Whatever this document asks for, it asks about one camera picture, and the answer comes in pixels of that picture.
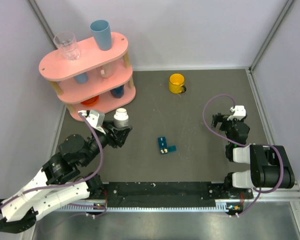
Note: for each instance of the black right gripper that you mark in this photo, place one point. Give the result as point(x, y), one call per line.
point(219, 118)

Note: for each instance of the white pill bottle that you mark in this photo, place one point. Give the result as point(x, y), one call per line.
point(121, 118)

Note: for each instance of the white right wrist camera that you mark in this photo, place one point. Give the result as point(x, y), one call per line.
point(238, 112)

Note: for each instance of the light blue plastic tumbler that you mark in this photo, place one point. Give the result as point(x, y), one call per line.
point(102, 34)

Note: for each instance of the orange plastic bowl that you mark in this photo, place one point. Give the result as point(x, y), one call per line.
point(91, 101)

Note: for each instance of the teal pill organizer box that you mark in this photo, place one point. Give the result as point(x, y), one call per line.
point(162, 144)

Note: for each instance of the pink three-tier wooden shelf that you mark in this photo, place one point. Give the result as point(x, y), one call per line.
point(60, 72)

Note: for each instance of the yellow mug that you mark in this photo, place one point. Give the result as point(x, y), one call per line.
point(177, 83)

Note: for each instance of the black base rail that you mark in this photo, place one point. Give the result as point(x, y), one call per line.
point(171, 194)

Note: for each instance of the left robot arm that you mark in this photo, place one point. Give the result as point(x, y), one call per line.
point(51, 188)

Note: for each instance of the dark blue faceted cup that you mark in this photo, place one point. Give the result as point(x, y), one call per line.
point(118, 92)

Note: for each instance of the small light blue cup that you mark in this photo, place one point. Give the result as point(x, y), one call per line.
point(81, 78)

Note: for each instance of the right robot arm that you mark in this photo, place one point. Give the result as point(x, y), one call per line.
point(267, 165)

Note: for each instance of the clear drinking glass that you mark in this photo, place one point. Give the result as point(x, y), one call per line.
point(67, 44)

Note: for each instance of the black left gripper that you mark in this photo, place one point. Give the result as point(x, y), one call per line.
point(120, 135)

